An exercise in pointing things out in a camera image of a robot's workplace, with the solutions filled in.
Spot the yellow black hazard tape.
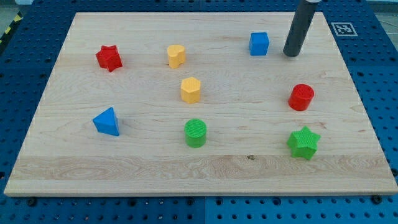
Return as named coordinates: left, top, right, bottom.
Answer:
left=1, top=11, right=24, bottom=45

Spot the blue cube block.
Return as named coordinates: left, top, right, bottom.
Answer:
left=249, top=32, right=270, bottom=56

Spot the yellow heart block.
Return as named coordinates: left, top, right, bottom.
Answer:
left=167, top=44, right=186, bottom=68

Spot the green cylinder block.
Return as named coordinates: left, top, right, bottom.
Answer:
left=184, top=118, right=207, bottom=148

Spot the green star block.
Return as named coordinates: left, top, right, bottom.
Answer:
left=287, top=126, right=321, bottom=160

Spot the red star block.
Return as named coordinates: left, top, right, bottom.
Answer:
left=96, top=45, right=123, bottom=72

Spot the blue triangle block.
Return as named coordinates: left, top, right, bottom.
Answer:
left=93, top=107, right=120, bottom=136

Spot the red cylinder block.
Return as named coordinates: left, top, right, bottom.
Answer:
left=288, top=83, right=315, bottom=111

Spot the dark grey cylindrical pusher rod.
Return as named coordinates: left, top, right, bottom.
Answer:
left=283, top=0, right=318, bottom=57

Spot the light wooden board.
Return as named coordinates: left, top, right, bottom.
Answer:
left=4, top=12, right=397, bottom=197

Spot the yellow hexagon block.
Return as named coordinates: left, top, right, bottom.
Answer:
left=180, top=77, right=201, bottom=104

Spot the white fiducial marker tag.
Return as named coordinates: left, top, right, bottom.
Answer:
left=331, top=22, right=358, bottom=37

